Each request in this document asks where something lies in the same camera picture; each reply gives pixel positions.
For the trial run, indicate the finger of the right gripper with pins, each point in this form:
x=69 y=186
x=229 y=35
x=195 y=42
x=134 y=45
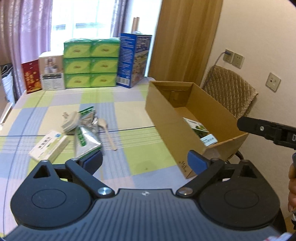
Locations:
x=263 y=128

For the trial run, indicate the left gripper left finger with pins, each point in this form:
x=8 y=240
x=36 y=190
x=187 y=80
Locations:
x=82 y=170

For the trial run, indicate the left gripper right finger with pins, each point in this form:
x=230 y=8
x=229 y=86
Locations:
x=206 y=171

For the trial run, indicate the silver green tea bag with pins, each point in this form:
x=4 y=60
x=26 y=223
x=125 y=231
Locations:
x=86 y=137

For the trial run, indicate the white green medicine box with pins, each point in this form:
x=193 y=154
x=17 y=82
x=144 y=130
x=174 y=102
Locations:
x=49 y=147

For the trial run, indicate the green oral spray box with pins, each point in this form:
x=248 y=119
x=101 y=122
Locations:
x=197 y=127

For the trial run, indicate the beige plastic spoon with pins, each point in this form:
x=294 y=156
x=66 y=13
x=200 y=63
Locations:
x=103 y=124

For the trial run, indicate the white power adapter plug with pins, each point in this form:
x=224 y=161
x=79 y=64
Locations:
x=70 y=121

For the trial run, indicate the white ointment box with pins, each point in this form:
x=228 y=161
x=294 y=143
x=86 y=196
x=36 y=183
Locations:
x=208 y=140

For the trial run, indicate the right hand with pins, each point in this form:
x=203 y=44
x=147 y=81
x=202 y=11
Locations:
x=291 y=186

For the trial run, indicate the green tissue pack stack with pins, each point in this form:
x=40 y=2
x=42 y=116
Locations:
x=91 y=62

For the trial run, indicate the white product box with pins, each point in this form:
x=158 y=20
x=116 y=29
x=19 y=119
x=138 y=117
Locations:
x=51 y=71

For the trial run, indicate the red gift envelope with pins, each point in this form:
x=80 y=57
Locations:
x=32 y=76

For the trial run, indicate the brown curtain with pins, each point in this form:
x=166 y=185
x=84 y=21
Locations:
x=183 y=40

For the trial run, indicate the blue milk carton box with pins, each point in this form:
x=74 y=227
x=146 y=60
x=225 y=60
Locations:
x=132 y=61

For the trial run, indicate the cardboard tubes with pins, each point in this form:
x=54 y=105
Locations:
x=135 y=25

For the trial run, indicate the purple curtain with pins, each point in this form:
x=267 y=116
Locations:
x=25 y=34

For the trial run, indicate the wall network socket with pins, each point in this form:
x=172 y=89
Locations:
x=273 y=82

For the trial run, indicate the wall power socket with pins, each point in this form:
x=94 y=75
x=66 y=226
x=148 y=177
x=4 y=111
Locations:
x=228 y=56

